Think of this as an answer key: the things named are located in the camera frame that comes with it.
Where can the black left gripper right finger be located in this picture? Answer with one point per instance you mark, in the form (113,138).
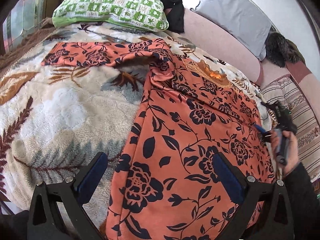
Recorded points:
(264,210)

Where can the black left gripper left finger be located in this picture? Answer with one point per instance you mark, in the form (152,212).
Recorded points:
(45,220)

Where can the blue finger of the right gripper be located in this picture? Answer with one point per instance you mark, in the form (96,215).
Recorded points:
(260,129)

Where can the orange black floral garment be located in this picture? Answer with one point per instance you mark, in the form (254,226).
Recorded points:
(164,186)

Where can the right forearm black sleeve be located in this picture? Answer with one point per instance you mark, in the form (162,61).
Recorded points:
(304,203)

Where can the right hand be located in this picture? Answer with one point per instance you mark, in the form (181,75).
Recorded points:
(292,156)

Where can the striped beige bedsheet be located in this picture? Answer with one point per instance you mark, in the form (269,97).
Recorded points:
(285,91)

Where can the dark furry cushion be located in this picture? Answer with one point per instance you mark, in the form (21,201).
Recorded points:
(281,51)

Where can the cream leaf pattern blanket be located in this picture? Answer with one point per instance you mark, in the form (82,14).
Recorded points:
(55,119)

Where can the pink padded headboard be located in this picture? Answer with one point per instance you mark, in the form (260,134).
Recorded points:
(217,42)

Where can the grey pillow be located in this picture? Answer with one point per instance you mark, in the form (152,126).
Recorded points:
(240,18)

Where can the green white patterned pillow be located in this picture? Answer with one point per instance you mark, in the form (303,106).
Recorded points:
(146,15)

